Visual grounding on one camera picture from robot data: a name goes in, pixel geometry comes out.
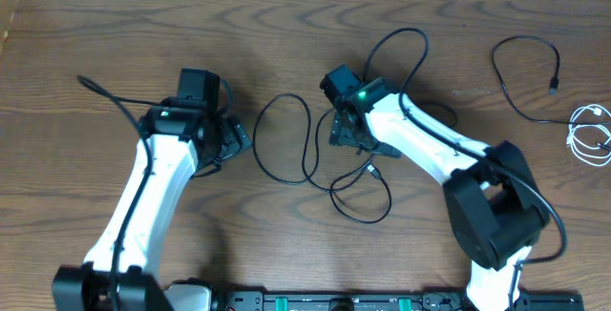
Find white USB cable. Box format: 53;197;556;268
566;103;611;168

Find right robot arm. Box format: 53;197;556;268
320;65;550;310

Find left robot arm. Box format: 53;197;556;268
52;69;251;310

